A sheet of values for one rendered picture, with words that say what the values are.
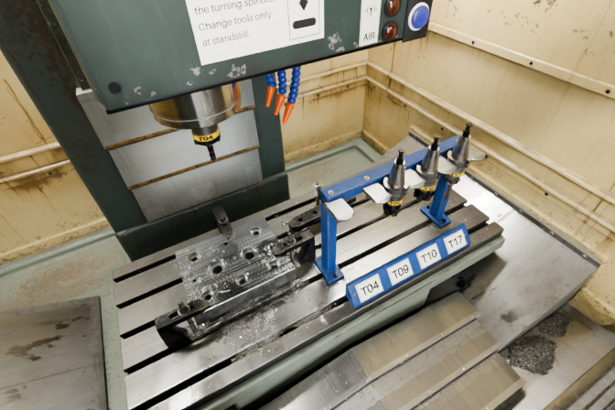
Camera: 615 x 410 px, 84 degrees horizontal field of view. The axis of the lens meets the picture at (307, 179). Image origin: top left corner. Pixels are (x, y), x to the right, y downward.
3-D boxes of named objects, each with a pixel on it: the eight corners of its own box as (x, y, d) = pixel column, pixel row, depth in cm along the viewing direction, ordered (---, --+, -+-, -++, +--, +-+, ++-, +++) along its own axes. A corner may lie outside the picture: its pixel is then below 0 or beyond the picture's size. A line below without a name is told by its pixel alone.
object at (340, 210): (358, 216, 80) (358, 214, 80) (339, 224, 79) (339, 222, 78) (341, 199, 85) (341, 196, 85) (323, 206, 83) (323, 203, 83)
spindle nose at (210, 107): (216, 80, 70) (201, 17, 62) (260, 107, 61) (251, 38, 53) (139, 107, 63) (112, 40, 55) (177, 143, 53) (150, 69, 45)
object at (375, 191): (394, 199, 84) (395, 197, 84) (377, 207, 82) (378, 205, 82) (377, 183, 89) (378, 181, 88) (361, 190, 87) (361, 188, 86)
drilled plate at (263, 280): (296, 278, 99) (295, 268, 96) (198, 326, 89) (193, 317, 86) (265, 226, 115) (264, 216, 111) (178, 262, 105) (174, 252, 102)
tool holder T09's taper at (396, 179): (397, 175, 88) (401, 154, 84) (408, 185, 85) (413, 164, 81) (383, 180, 87) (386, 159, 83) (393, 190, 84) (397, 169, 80)
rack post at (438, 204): (451, 221, 118) (476, 153, 99) (439, 228, 116) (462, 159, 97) (430, 204, 125) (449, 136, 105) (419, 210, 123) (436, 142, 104)
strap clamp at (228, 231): (240, 253, 112) (231, 221, 102) (230, 257, 111) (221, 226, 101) (227, 226, 121) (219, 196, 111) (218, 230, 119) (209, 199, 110)
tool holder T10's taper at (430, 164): (426, 161, 92) (431, 140, 88) (441, 168, 90) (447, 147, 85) (416, 167, 90) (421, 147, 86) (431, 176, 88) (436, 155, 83)
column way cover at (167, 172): (267, 181, 138) (247, 56, 104) (145, 226, 122) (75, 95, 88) (263, 175, 141) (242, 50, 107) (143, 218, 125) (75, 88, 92)
